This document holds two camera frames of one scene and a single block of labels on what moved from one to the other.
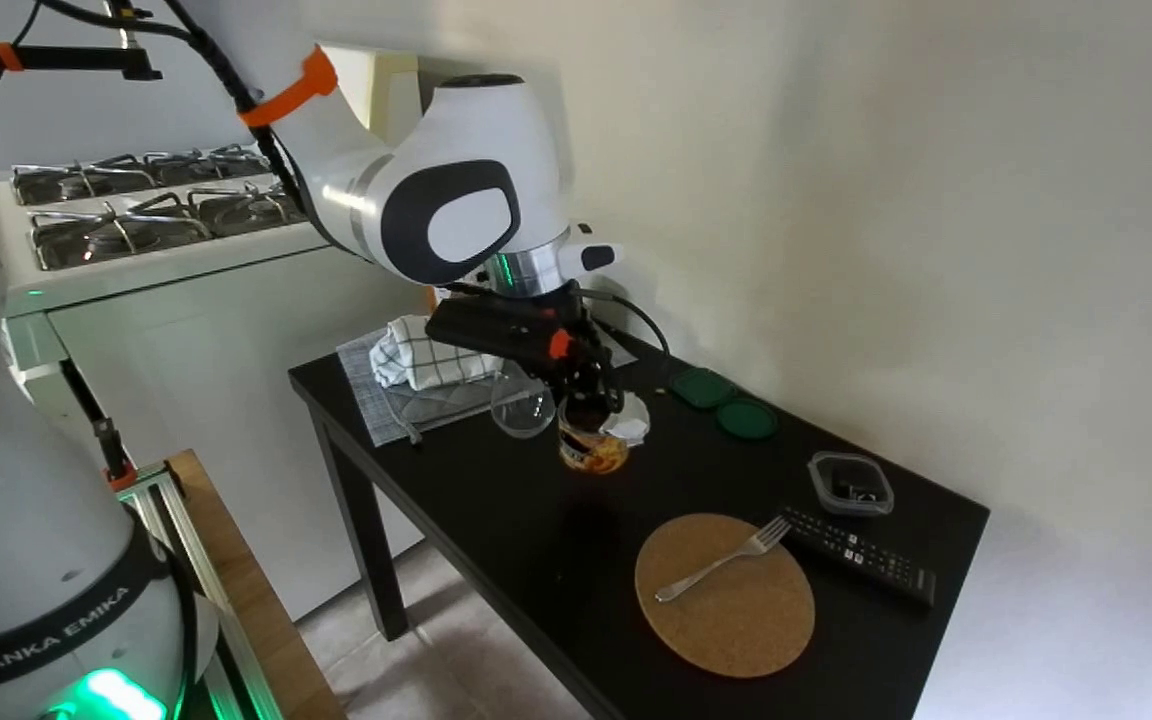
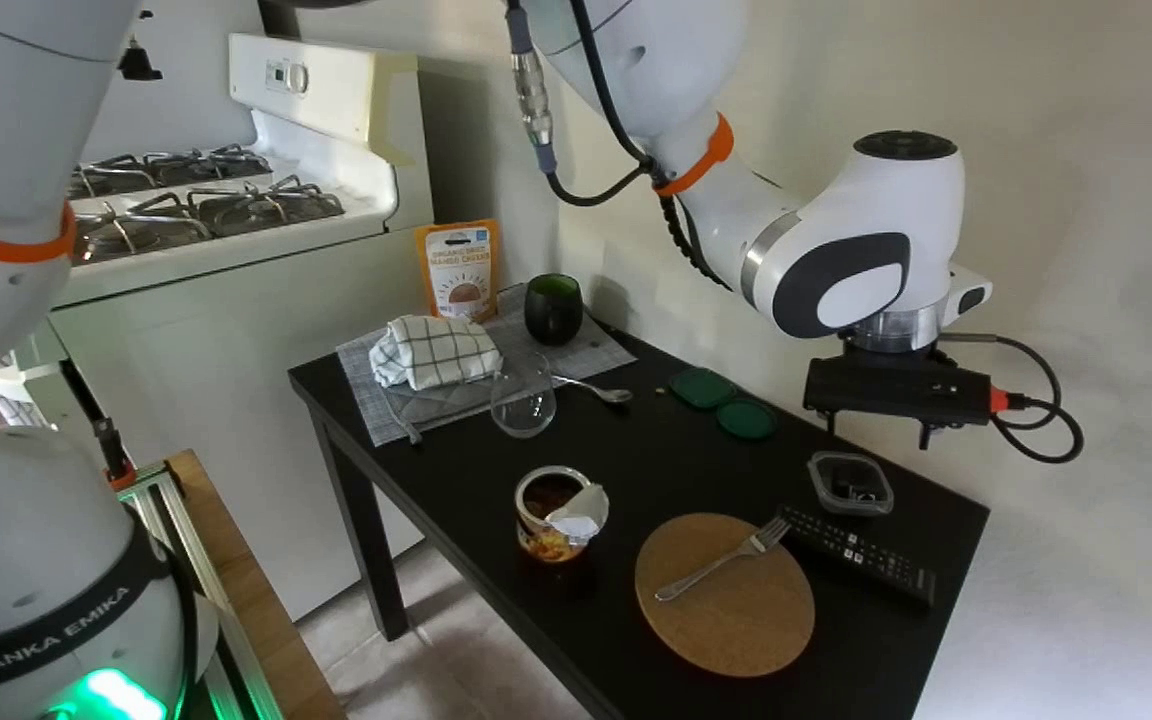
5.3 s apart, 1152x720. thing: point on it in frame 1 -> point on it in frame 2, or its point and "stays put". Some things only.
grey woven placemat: (406, 415) stays put
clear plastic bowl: (850, 480) stays put
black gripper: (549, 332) -> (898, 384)
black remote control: (864, 552) stays put
